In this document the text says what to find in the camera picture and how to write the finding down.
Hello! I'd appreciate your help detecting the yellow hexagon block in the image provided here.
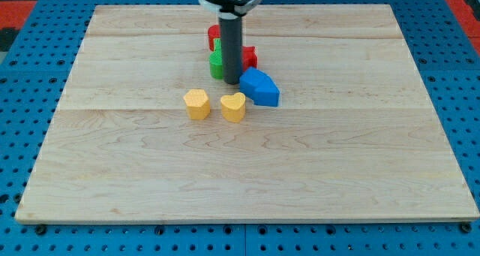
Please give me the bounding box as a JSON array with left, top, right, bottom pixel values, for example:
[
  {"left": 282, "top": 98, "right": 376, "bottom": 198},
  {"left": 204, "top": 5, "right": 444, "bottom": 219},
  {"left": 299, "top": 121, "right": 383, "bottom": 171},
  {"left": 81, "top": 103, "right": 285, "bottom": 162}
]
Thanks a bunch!
[{"left": 183, "top": 89, "right": 211, "bottom": 120}]

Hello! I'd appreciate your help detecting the blue cube block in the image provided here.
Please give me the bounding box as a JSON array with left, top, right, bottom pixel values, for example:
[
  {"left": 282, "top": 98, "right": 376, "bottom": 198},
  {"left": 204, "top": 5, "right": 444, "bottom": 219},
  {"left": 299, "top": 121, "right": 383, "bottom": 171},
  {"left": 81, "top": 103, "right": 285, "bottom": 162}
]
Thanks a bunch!
[{"left": 239, "top": 67, "right": 269, "bottom": 98}]

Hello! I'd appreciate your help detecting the green block behind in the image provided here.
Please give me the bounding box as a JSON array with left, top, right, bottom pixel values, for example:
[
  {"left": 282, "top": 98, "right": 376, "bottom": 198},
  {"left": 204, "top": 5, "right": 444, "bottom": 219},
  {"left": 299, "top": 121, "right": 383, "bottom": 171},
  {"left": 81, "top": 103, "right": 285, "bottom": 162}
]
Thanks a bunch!
[{"left": 213, "top": 38, "right": 221, "bottom": 51}]

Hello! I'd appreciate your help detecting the red block right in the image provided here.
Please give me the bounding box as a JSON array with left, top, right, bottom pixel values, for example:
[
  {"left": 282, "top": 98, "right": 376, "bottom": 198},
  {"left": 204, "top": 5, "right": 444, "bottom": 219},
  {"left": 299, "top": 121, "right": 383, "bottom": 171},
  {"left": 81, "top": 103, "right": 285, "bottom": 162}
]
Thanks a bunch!
[{"left": 242, "top": 46, "right": 258, "bottom": 71}]

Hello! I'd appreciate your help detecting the red block back left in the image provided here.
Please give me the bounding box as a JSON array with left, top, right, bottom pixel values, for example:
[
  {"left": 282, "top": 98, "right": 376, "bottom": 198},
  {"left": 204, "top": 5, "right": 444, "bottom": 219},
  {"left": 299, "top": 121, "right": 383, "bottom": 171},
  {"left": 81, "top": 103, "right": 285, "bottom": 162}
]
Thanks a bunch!
[{"left": 207, "top": 24, "right": 221, "bottom": 51}]

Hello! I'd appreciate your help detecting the red block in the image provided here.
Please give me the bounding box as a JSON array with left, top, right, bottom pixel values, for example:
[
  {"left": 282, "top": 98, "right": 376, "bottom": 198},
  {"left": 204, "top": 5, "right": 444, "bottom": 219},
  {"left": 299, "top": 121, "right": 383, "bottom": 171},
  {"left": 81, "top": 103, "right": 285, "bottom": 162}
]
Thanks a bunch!
[
  {"left": 207, "top": 24, "right": 221, "bottom": 51},
  {"left": 242, "top": 46, "right": 258, "bottom": 71}
]

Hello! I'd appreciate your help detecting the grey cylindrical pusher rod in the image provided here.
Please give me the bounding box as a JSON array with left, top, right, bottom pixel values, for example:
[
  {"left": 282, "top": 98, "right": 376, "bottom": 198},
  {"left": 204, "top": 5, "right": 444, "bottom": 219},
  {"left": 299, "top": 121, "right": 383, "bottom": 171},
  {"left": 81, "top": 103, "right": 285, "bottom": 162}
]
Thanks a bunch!
[{"left": 219, "top": 17, "right": 243, "bottom": 85}]

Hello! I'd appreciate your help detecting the green round block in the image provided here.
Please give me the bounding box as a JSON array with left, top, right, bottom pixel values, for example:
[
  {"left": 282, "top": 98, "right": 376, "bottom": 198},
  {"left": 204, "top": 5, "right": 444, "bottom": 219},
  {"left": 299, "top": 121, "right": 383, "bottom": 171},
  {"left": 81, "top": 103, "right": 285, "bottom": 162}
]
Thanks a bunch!
[{"left": 209, "top": 50, "right": 224, "bottom": 80}]

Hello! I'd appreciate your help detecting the wooden board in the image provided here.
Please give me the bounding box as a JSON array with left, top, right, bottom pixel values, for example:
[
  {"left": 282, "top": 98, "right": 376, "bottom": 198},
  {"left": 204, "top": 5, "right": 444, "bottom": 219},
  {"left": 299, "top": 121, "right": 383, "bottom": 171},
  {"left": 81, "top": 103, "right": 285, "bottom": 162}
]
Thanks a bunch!
[{"left": 15, "top": 5, "right": 479, "bottom": 224}]

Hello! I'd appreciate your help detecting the blue pointed block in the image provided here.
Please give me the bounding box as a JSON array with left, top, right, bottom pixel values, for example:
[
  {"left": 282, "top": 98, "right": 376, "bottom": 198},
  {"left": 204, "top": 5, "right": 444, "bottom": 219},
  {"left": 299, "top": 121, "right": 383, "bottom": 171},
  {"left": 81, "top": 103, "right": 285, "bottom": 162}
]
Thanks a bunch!
[{"left": 253, "top": 78, "right": 280, "bottom": 107}]

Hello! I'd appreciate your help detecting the yellow heart block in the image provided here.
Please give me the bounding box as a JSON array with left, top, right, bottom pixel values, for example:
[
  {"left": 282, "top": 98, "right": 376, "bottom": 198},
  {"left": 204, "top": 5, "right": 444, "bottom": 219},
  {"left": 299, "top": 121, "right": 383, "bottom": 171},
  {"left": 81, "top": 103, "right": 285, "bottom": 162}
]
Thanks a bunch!
[{"left": 220, "top": 92, "right": 246, "bottom": 123}]

